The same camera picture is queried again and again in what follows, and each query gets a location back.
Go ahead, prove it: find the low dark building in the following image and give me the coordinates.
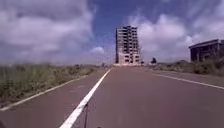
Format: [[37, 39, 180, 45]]
[[188, 38, 224, 63]]

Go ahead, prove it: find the pale road edge strip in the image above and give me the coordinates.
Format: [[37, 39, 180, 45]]
[[0, 74, 90, 112]]

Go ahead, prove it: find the robot's own part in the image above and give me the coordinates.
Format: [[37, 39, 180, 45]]
[[83, 102, 91, 128]]

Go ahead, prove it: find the tall unfinished concrete building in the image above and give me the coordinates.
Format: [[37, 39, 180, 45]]
[[115, 25, 142, 66]]

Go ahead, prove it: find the small dark tree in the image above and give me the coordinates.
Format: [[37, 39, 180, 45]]
[[150, 57, 158, 65]]

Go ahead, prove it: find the broad white painted line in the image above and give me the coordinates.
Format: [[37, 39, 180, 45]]
[[59, 68, 113, 128]]

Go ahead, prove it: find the thin white painted line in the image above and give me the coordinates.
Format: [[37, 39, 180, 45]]
[[151, 72, 224, 91]]

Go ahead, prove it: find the reddish-brown asphalt road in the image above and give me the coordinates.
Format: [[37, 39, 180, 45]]
[[0, 66, 224, 128]]

